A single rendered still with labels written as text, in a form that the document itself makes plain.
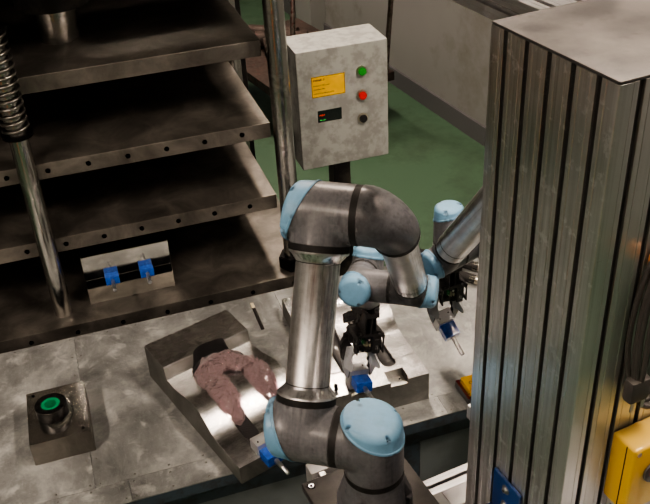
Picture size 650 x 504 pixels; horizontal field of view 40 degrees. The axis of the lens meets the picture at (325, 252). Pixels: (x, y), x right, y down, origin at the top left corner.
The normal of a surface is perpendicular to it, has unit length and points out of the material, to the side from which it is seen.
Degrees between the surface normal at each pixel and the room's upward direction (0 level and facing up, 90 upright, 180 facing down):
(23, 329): 0
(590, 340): 90
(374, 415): 7
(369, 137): 90
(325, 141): 90
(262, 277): 0
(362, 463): 90
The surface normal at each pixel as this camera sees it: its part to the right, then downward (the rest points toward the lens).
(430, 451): 0.31, 0.51
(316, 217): -0.25, 0.07
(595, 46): -0.05, -0.84
